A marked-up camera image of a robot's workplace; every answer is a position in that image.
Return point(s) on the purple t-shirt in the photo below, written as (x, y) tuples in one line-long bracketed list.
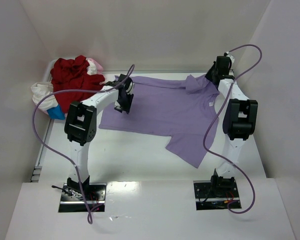
[(179, 109)]

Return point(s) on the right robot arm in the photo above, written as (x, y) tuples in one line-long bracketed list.
[(239, 123)]

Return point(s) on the white t-shirt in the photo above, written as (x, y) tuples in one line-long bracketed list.
[(41, 90)]

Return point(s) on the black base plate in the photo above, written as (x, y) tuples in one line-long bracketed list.
[(208, 197), (71, 201)]

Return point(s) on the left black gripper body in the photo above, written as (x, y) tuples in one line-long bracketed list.
[(124, 104)]

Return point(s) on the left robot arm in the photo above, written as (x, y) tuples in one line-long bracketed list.
[(81, 126)]

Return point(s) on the white laundry basket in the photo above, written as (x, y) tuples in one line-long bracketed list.
[(47, 77)]

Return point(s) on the red t-shirt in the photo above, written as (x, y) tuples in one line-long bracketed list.
[(72, 74)]

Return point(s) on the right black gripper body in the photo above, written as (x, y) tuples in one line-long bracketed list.
[(212, 75)]

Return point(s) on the pink t-shirt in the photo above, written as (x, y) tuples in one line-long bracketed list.
[(94, 67)]

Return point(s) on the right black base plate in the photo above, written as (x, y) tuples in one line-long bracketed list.
[(208, 197)]

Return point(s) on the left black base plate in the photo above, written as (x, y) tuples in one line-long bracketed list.
[(71, 201)]

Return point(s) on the blue t-shirt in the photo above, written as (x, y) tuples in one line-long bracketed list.
[(56, 113)]

